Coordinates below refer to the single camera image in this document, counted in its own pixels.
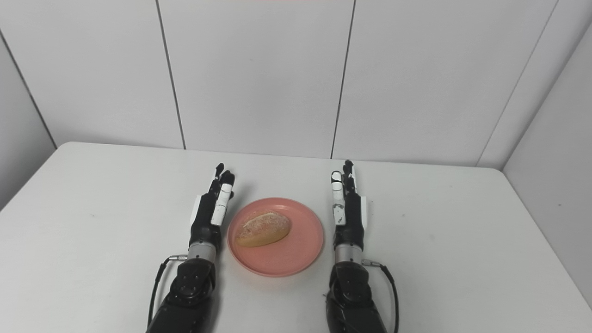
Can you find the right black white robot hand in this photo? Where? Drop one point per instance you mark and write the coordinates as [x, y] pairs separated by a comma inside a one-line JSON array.
[[349, 217]]

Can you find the pink round plate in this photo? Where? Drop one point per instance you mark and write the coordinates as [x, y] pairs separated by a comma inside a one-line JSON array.
[[289, 252]]

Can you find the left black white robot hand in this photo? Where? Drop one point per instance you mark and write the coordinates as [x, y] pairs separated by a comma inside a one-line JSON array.
[[209, 217]]

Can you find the golden bread roll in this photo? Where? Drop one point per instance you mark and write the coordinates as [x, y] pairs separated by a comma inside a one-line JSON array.
[[263, 229]]

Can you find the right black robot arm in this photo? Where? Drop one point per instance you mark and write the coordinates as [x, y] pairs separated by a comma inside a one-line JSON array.
[[354, 296]]

